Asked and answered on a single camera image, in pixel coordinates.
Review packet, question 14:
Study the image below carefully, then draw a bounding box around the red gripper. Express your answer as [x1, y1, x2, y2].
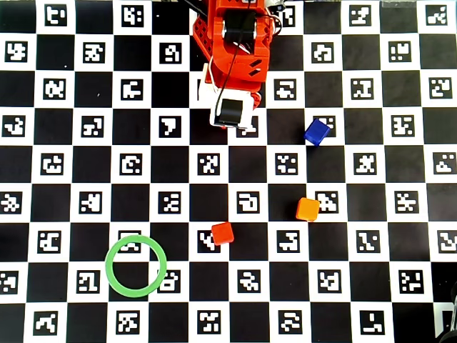
[209, 45, 269, 107]

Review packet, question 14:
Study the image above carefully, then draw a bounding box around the blue cube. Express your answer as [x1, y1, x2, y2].
[303, 118, 331, 146]

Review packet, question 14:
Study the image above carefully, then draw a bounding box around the orange cube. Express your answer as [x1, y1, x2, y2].
[296, 197, 321, 223]

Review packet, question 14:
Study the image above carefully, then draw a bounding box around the red cube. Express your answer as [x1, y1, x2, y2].
[210, 221, 236, 247]

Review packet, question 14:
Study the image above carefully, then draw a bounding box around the checkerboard marker mat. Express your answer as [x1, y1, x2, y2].
[0, 0, 457, 343]

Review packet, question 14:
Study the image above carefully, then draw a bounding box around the thin black camera cable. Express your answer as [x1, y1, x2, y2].
[215, 0, 253, 128]

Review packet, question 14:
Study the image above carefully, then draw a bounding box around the green ring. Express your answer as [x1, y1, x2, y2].
[104, 234, 168, 298]

